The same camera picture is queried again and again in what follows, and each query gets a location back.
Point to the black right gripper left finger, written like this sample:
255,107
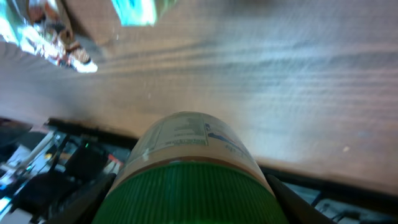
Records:
81,205

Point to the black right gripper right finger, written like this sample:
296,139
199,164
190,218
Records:
296,209

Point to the green lid Knorr jar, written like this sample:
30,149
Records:
190,167

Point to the brown snack pouch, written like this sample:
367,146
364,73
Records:
42,28

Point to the Kleenex tissue pack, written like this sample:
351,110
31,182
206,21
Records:
135,12

